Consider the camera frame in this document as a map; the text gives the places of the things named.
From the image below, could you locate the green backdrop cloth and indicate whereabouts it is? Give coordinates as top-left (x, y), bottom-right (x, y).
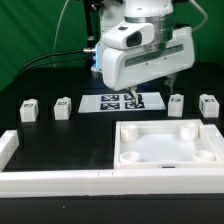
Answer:
top-left (0, 0), bottom-right (224, 90)

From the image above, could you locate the white sheet with tags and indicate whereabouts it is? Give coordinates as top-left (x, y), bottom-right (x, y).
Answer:
top-left (78, 92), bottom-right (166, 113)

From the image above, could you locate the black thick cable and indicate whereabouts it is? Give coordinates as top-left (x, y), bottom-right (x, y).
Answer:
top-left (18, 48), bottom-right (98, 76)

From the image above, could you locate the grey thin cable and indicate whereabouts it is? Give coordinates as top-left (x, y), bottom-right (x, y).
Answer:
top-left (52, 0), bottom-right (71, 68)

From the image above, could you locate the white square table top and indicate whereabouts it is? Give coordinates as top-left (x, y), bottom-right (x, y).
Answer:
top-left (114, 120), bottom-right (220, 169)

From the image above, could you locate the white U-shaped fence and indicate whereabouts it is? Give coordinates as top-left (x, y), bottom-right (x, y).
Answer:
top-left (0, 124), bottom-right (224, 198)

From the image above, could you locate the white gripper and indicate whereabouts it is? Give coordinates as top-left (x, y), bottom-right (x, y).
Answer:
top-left (102, 26), bottom-right (194, 105)

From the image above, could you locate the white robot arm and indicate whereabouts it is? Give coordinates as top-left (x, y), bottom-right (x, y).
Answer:
top-left (84, 0), bottom-right (208, 102)

